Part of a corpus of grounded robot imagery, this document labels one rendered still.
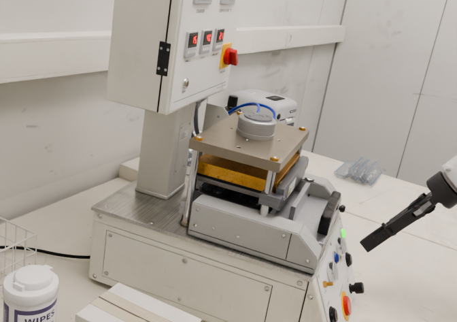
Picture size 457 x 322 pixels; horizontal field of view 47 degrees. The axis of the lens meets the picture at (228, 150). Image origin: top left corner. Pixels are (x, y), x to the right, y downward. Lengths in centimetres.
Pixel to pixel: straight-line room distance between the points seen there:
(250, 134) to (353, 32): 256
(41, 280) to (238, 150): 40
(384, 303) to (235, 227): 48
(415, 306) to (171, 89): 77
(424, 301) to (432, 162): 224
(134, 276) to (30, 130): 50
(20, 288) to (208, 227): 34
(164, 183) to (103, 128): 51
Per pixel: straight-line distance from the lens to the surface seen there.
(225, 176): 101
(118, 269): 112
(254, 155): 95
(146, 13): 96
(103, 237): 111
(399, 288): 140
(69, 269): 122
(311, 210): 113
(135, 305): 97
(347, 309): 117
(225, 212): 97
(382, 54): 351
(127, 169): 167
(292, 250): 96
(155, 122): 111
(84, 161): 158
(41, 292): 92
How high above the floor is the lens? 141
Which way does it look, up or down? 19 degrees down
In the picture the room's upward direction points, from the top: 10 degrees clockwise
